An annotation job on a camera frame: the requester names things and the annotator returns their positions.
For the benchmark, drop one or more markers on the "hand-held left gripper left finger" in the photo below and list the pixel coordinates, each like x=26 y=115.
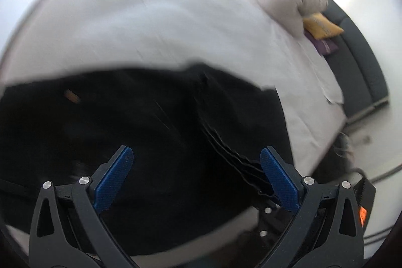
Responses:
x=114 y=180

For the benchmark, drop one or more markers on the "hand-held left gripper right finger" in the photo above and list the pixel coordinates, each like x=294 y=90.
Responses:
x=279 y=180

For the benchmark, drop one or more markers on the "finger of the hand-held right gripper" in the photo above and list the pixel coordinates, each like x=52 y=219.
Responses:
x=267 y=221

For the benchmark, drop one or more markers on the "black denim pants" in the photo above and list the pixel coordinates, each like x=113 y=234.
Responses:
x=141 y=130

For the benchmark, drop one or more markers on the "dark grey headboard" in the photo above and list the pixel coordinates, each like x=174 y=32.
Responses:
x=361 y=67

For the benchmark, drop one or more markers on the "purple pillow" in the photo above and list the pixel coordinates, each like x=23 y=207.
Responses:
x=325 y=45

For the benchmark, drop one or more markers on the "yellow pillow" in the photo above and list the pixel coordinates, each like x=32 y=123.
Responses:
x=322 y=26

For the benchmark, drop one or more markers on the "bed with white sheet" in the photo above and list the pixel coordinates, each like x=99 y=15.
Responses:
x=157 y=20

